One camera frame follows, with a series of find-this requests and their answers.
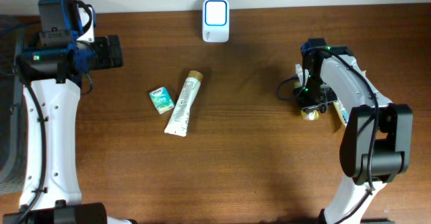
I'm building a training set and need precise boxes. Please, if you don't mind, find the green snack packet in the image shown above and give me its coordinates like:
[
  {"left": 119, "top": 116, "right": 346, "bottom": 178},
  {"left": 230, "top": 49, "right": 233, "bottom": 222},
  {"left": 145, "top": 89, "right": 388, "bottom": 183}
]
[{"left": 300, "top": 109, "right": 319, "bottom": 121}]

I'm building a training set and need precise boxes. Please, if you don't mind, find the teal tissue pack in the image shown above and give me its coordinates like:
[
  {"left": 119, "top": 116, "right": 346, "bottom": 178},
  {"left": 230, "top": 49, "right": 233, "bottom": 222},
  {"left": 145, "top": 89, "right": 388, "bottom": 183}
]
[{"left": 149, "top": 87, "right": 174, "bottom": 114}]

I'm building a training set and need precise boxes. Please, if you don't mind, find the white tube brown cap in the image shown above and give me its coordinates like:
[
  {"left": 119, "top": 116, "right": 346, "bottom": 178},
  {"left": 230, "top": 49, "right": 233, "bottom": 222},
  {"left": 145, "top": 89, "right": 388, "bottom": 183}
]
[{"left": 164, "top": 71, "right": 203, "bottom": 137}]

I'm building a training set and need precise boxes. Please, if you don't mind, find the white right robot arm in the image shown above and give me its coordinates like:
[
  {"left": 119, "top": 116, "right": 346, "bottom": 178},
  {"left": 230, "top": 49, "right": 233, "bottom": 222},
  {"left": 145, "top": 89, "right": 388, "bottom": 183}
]
[{"left": 294, "top": 38, "right": 413, "bottom": 223}]

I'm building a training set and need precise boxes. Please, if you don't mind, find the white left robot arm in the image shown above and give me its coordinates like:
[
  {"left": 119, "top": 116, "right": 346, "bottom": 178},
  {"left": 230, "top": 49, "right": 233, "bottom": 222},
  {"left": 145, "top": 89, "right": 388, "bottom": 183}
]
[{"left": 1, "top": 0, "right": 124, "bottom": 223}]

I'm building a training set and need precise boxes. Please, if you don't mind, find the white barcode scanner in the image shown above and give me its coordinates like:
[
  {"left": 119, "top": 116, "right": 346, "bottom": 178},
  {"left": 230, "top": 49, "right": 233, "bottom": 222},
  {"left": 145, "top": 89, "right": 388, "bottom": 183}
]
[{"left": 202, "top": 0, "right": 230, "bottom": 43}]

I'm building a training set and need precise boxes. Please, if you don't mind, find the grey plastic mesh basket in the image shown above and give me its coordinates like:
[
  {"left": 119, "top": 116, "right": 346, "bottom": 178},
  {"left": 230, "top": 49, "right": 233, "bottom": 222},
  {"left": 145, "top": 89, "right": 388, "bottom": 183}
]
[{"left": 1, "top": 15, "right": 27, "bottom": 195}]

